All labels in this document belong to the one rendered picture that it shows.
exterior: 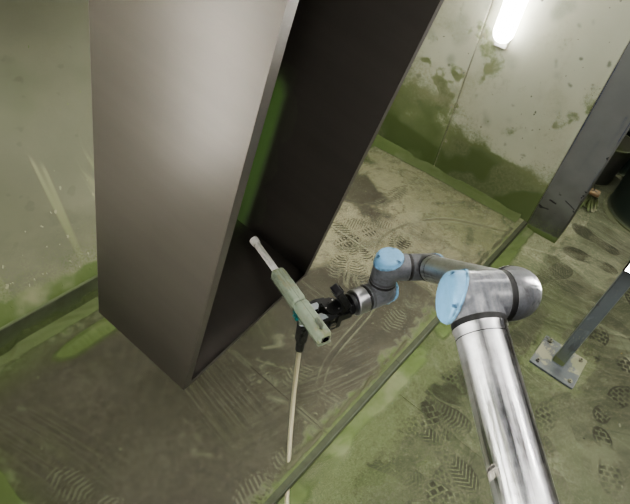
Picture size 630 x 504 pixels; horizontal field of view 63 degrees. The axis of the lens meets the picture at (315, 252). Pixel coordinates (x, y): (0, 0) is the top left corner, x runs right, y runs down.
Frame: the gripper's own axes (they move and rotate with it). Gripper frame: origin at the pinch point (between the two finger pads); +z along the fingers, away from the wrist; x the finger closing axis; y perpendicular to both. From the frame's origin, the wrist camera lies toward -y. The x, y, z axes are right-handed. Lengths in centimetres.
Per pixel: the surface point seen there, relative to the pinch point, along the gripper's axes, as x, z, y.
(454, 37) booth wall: 109, -153, -34
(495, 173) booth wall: 63, -170, 26
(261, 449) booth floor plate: -12, 16, 50
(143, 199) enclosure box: 2, 44, -57
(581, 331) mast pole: -37, -117, 27
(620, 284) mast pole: -37, -116, -3
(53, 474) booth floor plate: 11, 78, 51
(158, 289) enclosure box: 2, 43, -31
